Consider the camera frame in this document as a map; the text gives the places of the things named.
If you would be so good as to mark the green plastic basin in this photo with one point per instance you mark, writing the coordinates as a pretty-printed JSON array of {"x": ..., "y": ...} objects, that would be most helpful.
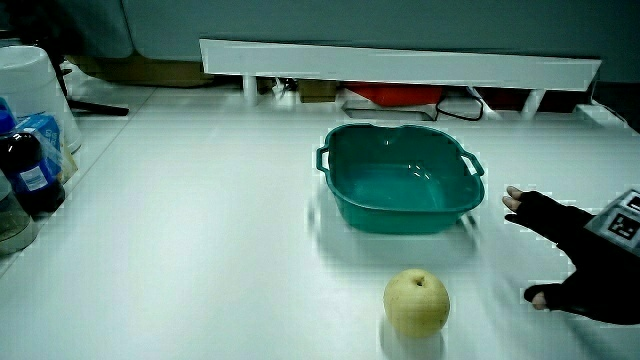
[{"x": 400, "y": 192}]

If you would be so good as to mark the white desk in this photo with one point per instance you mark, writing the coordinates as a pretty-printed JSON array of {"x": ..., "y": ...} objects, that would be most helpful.
[{"x": 200, "y": 240}]

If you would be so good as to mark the clear glass jar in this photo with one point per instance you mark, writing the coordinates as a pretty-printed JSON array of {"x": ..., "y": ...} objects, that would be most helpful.
[{"x": 12, "y": 220}]

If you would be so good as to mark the white plastic bucket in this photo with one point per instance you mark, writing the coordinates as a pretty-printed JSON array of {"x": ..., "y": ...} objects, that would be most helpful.
[{"x": 30, "y": 85}]

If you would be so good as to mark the person's right hand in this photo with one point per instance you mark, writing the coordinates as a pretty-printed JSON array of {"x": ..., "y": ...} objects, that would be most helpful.
[{"x": 590, "y": 260}]

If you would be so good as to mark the blue snack packet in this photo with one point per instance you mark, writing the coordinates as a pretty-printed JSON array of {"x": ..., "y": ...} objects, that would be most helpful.
[{"x": 47, "y": 137}]

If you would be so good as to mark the brown cardboard box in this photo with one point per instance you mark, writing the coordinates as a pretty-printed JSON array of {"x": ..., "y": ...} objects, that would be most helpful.
[{"x": 316, "y": 91}]

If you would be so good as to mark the black tripod stand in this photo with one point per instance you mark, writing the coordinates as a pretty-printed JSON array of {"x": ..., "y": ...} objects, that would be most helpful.
[{"x": 85, "y": 102}]

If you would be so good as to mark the yellow pear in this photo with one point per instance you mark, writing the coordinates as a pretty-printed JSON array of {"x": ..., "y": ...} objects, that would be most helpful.
[{"x": 416, "y": 303}]

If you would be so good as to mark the dark bottle with blue label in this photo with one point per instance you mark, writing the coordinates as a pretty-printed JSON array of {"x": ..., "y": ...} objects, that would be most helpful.
[{"x": 30, "y": 175}]

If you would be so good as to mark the red box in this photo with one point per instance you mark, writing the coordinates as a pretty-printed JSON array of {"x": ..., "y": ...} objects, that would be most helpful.
[{"x": 395, "y": 94}]

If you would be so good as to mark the white desktop shelf riser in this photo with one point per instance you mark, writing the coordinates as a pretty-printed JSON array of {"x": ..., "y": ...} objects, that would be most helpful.
[{"x": 400, "y": 65}]

